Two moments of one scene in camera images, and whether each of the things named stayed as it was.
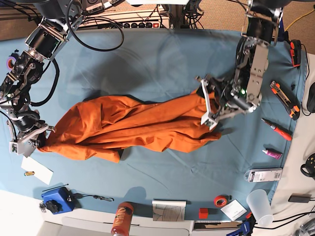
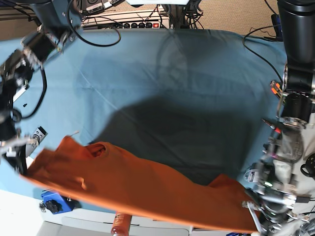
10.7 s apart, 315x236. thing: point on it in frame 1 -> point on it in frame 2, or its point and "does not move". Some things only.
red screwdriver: [283, 132] does not move
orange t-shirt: [106, 127] -> [96, 174]
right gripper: [26, 124] -> [9, 147]
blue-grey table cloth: [235, 176] does not move
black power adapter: [299, 197] does not move
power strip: [141, 25] does not move
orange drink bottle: [123, 218] does not move
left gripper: [235, 99] -> [274, 204]
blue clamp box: [59, 200] does not move
